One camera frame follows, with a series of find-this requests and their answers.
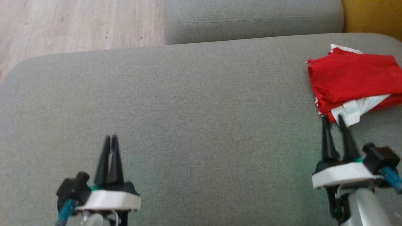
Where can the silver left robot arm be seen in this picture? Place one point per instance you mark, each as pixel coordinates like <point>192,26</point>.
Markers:
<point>95,220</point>

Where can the blue right wrist connector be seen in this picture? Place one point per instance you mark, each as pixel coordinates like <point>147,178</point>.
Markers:
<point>392,179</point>

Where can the yellow sofa back cushion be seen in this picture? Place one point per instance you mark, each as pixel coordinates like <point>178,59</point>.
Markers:
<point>373,15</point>

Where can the large grey sofa chaise cushion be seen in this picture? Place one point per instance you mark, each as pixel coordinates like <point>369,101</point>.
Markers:
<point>204,125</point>

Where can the red Bulls 23 jersey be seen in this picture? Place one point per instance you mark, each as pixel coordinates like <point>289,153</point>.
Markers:
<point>351,78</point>

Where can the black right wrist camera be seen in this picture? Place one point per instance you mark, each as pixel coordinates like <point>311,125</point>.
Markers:
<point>380,160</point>

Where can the grey sofa seat cushion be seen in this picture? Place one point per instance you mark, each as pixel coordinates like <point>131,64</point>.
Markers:
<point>251,15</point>

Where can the blue wrist connector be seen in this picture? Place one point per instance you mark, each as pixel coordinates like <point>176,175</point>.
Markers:
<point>392,179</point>
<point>66,212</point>

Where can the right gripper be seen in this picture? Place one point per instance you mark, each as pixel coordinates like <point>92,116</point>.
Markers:
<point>342,174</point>

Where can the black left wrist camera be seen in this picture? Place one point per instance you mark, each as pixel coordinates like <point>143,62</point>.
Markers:
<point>73,188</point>

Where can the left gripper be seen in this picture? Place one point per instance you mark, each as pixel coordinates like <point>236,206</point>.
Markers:
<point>110,199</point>

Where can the blue left wrist connector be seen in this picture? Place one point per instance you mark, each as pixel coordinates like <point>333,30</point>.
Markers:
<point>66,212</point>

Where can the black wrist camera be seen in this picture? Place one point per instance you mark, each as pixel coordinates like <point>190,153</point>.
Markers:
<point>73,188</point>
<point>380,160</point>

